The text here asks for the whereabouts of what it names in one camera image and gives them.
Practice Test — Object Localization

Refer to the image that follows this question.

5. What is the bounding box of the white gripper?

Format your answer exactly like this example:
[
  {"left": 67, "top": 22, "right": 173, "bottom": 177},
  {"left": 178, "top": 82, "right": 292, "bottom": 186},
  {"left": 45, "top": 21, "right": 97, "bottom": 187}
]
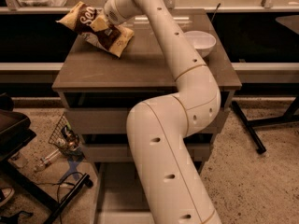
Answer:
[{"left": 90, "top": 0, "right": 139, "bottom": 32}]

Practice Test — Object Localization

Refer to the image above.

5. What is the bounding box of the brown chip bag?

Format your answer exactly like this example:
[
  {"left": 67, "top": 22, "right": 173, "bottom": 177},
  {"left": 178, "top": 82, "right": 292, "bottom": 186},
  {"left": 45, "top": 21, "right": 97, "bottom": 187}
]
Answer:
[{"left": 58, "top": 2, "right": 135, "bottom": 58}]

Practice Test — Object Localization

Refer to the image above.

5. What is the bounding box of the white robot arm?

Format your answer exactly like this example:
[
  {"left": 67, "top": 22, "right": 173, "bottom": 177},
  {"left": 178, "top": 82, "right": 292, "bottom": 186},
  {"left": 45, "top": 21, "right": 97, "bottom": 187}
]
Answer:
[{"left": 104, "top": 0, "right": 222, "bottom": 224}]

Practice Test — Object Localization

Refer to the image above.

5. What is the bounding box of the grey drawer cabinet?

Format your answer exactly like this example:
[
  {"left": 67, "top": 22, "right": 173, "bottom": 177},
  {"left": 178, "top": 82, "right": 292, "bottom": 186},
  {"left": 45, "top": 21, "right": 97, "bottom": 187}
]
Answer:
[{"left": 51, "top": 8, "right": 243, "bottom": 224}]

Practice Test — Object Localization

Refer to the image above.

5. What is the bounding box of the open bottom drawer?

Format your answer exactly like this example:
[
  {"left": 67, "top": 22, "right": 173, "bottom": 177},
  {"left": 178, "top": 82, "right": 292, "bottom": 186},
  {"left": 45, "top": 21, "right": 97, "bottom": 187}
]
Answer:
[{"left": 91, "top": 161, "right": 204, "bottom": 224}]

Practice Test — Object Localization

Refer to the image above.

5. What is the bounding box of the white ceramic bowl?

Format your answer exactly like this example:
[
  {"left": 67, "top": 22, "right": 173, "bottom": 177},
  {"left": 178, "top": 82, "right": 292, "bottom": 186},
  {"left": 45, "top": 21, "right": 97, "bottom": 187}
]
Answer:
[{"left": 185, "top": 31, "right": 217, "bottom": 58}]

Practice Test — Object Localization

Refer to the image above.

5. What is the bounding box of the plastic bottle on floor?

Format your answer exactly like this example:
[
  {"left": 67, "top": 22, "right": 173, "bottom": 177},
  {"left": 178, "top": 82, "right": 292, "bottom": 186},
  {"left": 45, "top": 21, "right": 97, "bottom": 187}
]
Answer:
[{"left": 34, "top": 149, "right": 62, "bottom": 172}]

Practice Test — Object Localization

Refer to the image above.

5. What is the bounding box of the shoe at left edge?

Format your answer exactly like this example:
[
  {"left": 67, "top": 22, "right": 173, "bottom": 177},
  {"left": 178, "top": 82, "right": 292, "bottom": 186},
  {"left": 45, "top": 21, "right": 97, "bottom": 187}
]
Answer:
[{"left": 0, "top": 187, "right": 15, "bottom": 207}]

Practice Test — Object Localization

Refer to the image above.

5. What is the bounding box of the black stand leg right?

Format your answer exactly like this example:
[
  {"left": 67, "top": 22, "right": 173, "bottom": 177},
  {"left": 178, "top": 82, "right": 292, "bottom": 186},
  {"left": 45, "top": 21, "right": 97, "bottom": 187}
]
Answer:
[{"left": 231, "top": 97, "right": 299, "bottom": 154}]

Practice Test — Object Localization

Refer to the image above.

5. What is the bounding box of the top drawer with black handle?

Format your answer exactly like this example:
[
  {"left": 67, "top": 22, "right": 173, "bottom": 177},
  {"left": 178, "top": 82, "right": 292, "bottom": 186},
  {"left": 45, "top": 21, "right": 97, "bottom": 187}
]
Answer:
[{"left": 64, "top": 106, "right": 232, "bottom": 135}]

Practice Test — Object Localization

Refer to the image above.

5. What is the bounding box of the drawer with black handle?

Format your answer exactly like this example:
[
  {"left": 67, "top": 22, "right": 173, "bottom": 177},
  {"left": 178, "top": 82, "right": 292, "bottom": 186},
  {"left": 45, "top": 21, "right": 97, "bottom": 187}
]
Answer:
[
  {"left": 80, "top": 144, "right": 211, "bottom": 162},
  {"left": 64, "top": 106, "right": 232, "bottom": 135}
]

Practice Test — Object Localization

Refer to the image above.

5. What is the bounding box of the wire basket with items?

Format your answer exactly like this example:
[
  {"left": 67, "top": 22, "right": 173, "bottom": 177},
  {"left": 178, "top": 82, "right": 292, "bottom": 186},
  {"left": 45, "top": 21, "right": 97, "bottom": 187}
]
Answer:
[{"left": 49, "top": 115, "right": 82, "bottom": 156}]

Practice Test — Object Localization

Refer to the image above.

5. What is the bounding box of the middle drawer with black handle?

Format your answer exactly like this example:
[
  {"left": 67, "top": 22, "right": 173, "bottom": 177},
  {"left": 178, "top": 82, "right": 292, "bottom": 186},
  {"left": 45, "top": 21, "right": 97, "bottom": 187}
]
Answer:
[{"left": 80, "top": 144, "right": 211, "bottom": 162}]

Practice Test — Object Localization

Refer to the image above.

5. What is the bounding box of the black cart frame left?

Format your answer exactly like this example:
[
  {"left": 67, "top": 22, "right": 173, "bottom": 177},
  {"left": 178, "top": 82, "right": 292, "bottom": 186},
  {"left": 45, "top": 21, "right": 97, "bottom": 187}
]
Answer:
[{"left": 1, "top": 97, "right": 95, "bottom": 224}]

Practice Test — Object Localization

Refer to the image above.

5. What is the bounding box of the black cable on floor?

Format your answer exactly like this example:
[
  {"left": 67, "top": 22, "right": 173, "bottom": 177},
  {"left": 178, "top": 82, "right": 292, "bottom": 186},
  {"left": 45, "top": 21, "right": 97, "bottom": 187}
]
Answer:
[{"left": 33, "top": 171, "right": 85, "bottom": 224}]

